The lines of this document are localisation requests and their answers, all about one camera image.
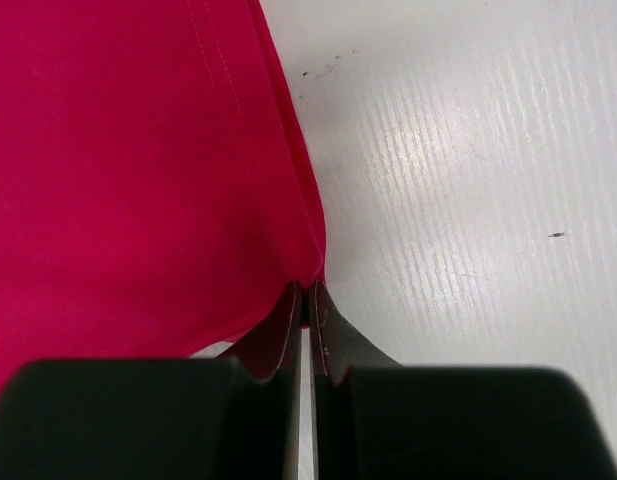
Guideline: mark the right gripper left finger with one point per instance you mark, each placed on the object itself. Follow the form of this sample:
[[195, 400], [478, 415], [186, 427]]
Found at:
[[230, 417]]

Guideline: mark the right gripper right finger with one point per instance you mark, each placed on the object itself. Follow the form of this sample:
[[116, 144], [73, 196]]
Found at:
[[375, 418]]

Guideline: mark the red t-shirt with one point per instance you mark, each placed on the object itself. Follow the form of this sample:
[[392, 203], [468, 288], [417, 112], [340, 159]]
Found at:
[[156, 192]]

